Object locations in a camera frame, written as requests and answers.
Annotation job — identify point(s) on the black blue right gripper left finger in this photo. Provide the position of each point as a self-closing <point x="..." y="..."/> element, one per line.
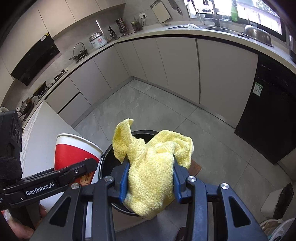
<point x="67" y="218"/>

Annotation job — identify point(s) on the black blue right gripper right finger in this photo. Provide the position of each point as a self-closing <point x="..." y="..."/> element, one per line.
<point x="232" y="220"/>

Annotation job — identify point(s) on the yellow knitted cloth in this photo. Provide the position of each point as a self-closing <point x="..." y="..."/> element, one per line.
<point x="150" y="176"/>

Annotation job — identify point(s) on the red white paper cup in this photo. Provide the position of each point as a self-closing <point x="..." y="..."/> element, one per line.
<point x="71" y="149"/>

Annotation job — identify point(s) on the black trash bin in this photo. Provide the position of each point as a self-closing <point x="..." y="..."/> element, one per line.
<point x="109" y="161"/>

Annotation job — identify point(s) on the person's left hand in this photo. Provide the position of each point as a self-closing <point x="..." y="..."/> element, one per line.
<point x="24" y="232"/>

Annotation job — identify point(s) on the lidded black pot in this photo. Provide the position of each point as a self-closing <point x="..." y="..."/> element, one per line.
<point x="27" y="106"/>

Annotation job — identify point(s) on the black frying pan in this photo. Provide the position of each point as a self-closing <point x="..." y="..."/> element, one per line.
<point x="40" y="89"/>

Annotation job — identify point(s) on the black dishwasher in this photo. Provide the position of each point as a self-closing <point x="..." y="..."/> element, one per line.
<point x="268" y="120"/>

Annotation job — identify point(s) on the gas stove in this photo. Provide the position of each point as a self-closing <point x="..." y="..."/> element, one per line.
<point x="56" y="78"/>

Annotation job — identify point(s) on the black range hood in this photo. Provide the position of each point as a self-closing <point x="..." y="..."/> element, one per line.
<point x="35" y="59"/>

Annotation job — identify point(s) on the kettle on rack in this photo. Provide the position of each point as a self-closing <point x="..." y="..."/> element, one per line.
<point x="78" y="55"/>

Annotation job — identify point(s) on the white rice cooker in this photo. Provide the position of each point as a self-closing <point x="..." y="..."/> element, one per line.
<point x="97" y="40"/>

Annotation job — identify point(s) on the steel bowl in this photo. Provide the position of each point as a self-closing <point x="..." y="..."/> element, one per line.
<point x="257" y="34"/>

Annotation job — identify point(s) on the utensil holder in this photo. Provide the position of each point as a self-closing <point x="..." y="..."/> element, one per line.
<point x="136" y="25"/>

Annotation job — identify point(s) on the cutting board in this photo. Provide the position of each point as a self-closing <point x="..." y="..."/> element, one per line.
<point x="160" y="11"/>

